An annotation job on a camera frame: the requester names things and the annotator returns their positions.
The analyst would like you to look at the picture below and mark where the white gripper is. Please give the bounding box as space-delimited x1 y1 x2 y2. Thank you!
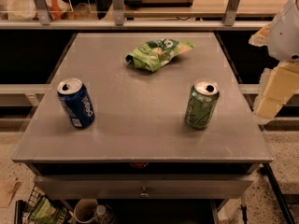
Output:
249 0 299 119

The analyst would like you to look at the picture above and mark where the green soda can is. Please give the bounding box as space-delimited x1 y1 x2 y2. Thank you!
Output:
185 78 220 130

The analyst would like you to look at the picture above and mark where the blue Pepsi can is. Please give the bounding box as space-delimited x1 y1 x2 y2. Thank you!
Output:
57 78 95 128

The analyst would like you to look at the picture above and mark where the green chip bag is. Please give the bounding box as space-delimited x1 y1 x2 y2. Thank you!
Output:
125 38 195 73

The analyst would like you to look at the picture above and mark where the clear plastic bottle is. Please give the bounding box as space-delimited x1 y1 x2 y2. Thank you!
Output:
94 204 116 224

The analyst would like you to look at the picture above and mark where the paper cup under table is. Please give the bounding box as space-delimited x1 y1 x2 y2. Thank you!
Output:
74 199 98 224

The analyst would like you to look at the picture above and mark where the grey table drawer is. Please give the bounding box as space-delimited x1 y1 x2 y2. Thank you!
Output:
35 175 253 200

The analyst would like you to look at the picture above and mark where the white orange plastic bag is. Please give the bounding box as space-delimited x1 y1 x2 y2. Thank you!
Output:
1 0 71 21

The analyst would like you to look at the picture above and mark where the green snack bag in basket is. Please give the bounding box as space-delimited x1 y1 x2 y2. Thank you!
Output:
27 196 72 224

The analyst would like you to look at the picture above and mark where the metal rail with brackets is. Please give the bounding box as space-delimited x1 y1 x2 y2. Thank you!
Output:
0 0 272 32

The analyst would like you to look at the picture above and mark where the black wire basket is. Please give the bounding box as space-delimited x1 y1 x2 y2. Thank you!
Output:
13 186 75 224

